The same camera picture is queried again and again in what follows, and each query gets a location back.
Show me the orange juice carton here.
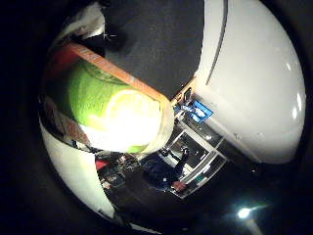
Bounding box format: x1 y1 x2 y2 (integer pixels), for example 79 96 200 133
38 42 175 155

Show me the round ceiling lamp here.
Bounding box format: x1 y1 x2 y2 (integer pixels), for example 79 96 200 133
236 207 253 220

